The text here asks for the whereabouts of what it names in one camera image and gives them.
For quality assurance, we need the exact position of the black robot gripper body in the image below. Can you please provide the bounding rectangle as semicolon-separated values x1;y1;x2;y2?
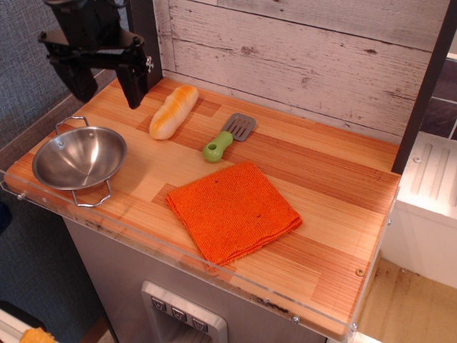
38;1;153;72

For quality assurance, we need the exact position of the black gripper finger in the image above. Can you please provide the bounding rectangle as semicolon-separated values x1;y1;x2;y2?
50;59;98;103
116;65;149;109

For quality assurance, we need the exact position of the stainless steel two-handled pot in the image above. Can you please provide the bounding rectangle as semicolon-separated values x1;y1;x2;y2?
32;116;127;208

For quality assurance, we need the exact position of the clear acrylic counter guard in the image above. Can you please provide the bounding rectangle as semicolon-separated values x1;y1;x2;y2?
2;172;388;342

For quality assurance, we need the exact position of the toy bread loaf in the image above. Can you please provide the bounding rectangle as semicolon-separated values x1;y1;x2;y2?
149;84;199;140

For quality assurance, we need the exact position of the folded orange cloth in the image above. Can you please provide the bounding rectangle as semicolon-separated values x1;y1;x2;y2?
166;161;303;266

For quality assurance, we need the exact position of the grey toy fridge cabinet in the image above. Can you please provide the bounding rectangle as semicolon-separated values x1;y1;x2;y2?
64;219;326;342

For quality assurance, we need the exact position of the silver dispenser button panel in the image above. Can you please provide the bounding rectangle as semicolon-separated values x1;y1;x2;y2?
141;280;229;342

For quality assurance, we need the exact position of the yellow object bottom left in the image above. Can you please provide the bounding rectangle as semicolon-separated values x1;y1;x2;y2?
19;328;56;343

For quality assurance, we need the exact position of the dark left shelf post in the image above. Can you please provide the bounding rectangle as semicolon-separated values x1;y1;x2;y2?
126;0;163;90

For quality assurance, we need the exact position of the dark shelf post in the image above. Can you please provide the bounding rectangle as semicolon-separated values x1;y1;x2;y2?
126;0;163;90
391;0;456;174

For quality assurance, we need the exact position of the green-handled grey toy spatula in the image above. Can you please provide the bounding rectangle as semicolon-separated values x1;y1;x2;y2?
202;113;256;163

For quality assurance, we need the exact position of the dark right shelf post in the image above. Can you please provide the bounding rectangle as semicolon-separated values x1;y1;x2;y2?
391;0;456;174

